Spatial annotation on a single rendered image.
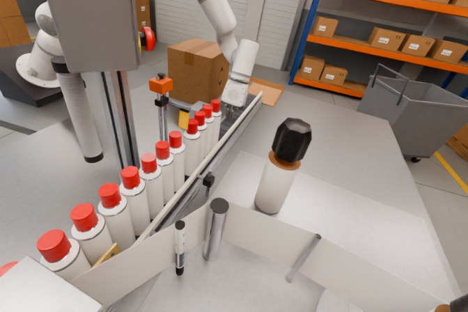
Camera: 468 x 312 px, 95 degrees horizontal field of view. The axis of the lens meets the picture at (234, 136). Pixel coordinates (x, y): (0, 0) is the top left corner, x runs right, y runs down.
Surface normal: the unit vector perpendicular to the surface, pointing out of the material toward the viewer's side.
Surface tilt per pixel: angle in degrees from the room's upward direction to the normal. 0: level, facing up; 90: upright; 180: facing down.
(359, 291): 90
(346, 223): 0
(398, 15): 90
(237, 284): 0
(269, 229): 90
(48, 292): 0
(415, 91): 87
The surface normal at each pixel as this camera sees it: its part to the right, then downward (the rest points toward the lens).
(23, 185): 0.15, -0.80
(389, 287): -0.47, 0.46
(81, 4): 0.54, 0.56
